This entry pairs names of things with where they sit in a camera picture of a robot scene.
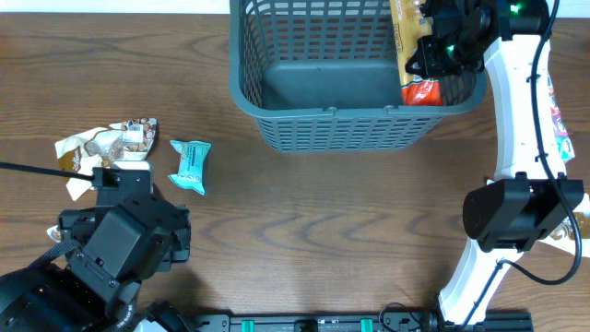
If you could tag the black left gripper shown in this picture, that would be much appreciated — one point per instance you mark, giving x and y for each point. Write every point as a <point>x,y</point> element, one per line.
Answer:
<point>84,220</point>

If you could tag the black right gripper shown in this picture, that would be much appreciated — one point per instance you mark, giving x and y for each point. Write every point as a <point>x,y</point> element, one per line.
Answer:
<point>433,56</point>

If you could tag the orange spaghetti pasta package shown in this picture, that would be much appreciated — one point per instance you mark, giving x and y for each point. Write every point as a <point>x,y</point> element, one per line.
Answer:
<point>409,25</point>

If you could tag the grey plastic laundry basket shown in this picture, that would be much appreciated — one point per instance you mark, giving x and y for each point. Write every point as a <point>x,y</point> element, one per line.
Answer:
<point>322,76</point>

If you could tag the blue Kleenex tissue pack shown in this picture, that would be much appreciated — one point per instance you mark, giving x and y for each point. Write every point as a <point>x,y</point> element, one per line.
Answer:
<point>564,143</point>

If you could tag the beige snack pouch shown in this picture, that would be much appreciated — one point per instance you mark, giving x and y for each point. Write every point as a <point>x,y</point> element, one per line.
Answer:
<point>54,234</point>
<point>563,238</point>
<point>101,146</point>

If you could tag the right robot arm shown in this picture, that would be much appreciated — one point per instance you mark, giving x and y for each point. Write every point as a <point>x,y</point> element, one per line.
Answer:
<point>530,194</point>

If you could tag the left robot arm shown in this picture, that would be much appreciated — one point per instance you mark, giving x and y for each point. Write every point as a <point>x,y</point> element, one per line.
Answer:
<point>90,279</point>

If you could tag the teal snack wrapper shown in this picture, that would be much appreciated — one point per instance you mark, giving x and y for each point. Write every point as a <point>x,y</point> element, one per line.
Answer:
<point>191,172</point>

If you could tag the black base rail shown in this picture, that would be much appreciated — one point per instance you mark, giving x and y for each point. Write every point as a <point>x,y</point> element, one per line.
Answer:
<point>164,317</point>

